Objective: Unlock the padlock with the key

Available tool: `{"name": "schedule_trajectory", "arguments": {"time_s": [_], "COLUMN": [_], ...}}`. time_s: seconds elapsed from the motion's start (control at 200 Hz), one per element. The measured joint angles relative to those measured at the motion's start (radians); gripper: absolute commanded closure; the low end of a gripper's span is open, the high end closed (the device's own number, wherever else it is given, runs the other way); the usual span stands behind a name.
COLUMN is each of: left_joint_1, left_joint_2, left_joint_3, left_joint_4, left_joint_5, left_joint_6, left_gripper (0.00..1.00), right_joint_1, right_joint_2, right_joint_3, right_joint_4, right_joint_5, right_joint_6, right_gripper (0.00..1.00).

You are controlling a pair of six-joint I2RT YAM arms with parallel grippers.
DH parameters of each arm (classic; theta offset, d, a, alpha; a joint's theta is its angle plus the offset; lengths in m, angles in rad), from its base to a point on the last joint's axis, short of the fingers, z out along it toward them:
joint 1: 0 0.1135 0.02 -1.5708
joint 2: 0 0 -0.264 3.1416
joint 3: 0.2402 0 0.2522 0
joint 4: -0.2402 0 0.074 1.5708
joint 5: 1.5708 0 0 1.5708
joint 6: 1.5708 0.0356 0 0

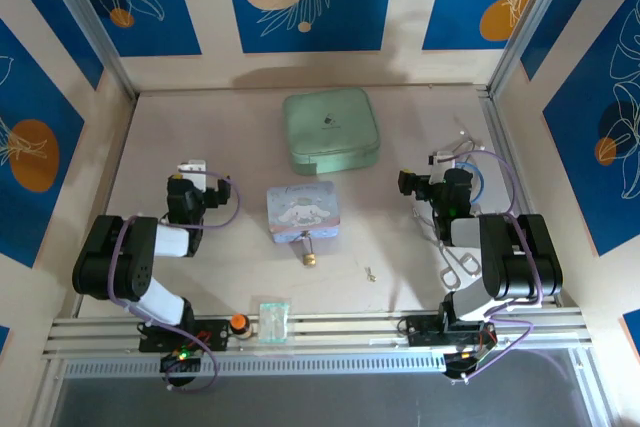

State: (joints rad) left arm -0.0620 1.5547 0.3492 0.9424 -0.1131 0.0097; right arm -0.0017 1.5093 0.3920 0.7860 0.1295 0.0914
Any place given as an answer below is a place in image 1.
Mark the black connector module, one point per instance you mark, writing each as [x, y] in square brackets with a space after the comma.
[180, 362]
[460, 364]

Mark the left black connector module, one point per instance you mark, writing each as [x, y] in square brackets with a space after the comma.
[180, 362]

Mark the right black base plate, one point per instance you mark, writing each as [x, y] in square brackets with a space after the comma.
[422, 332]

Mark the mint green zipper case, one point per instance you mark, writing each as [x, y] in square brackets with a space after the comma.
[330, 127]

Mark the aluminium frame post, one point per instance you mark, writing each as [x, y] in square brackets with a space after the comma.
[530, 17]
[85, 12]

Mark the right black connector module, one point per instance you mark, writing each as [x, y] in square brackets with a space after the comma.
[460, 364]

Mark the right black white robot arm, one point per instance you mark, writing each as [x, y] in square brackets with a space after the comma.
[520, 257]

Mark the cartoon dog tin box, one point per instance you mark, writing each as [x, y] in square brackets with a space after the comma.
[305, 209]

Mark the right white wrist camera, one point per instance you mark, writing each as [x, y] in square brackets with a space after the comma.
[442, 158]

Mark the small metal key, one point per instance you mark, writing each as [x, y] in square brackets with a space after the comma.
[370, 274]

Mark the aluminium table edge rail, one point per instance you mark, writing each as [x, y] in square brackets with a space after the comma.
[340, 329]

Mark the silver surgical scissors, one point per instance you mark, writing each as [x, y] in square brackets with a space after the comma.
[444, 256]

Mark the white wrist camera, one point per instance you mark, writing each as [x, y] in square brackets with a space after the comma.
[442, 158]
[192, 168]

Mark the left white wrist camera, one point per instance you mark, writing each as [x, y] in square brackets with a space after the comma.
[192, 168]

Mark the clear plastic bag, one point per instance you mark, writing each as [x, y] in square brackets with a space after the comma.
[274, 322]

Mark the small brass padlock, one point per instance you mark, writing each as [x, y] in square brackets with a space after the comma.
[310, 261]

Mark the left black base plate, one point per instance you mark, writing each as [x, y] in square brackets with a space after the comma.
[215, 337]

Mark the right aluminium frame post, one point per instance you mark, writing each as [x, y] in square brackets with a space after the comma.
[530, 17]

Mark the small bottle orange cap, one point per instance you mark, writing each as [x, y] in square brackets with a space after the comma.
[240, 324]

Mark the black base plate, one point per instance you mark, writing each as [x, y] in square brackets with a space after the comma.
[422, 332]
[215, 337]

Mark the blue tube stethoscope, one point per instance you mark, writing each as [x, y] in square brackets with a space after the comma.
[481, 182]

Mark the left aluminium frame post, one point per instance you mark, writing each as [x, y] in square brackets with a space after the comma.
[85, 12]

